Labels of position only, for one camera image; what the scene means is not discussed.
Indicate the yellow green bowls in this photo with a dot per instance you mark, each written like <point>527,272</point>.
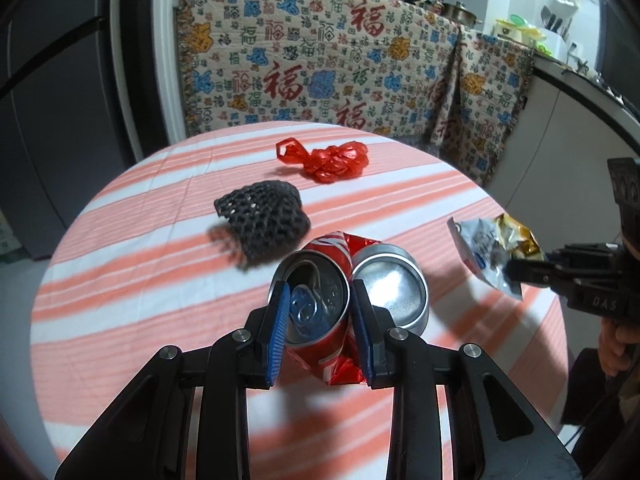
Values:
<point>517,27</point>

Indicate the crushed red can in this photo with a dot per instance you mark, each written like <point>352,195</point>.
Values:
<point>390,285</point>

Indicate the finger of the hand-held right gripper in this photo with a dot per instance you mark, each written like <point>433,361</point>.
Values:
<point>580,251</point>
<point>535,271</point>

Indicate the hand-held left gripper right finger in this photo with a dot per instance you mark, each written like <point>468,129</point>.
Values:
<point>364,335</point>

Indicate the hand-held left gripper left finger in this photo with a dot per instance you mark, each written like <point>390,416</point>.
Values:
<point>279,330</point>

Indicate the steel pot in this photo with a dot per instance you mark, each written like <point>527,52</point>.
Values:
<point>457,12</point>

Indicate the red plastic bag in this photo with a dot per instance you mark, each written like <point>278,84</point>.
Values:
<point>332,160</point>

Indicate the striped tablecloth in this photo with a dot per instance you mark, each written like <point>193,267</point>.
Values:
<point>150,285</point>

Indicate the printed blanket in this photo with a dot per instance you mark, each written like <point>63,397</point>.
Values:
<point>300,60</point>

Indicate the person's right hand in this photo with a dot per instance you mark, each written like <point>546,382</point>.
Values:
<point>617,347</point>

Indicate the black foam net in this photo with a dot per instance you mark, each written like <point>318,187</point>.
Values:
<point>265,215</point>

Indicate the silver snack packet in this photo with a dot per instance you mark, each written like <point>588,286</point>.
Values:
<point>480,250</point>

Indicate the white utensil holder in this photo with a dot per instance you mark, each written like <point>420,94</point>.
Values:
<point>554,32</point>

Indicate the kitchen counter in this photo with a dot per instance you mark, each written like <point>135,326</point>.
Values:
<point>575,90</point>

